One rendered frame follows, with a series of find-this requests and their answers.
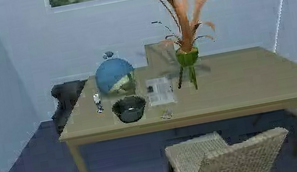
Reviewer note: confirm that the black bowl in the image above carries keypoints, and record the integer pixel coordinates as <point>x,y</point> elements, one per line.
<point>129,109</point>

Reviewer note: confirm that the small grey keys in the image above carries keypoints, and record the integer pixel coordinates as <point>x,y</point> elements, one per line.
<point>166,114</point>

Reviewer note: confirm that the small white pepper shaker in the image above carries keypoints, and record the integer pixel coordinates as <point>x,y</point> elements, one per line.
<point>97,103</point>

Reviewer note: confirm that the orange plant in green pot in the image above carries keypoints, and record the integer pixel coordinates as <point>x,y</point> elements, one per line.
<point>185,30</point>

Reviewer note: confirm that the tan wooden dining table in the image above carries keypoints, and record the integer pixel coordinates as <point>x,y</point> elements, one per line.
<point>231,89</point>

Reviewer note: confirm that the black armchair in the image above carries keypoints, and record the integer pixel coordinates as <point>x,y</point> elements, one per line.
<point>66,100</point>

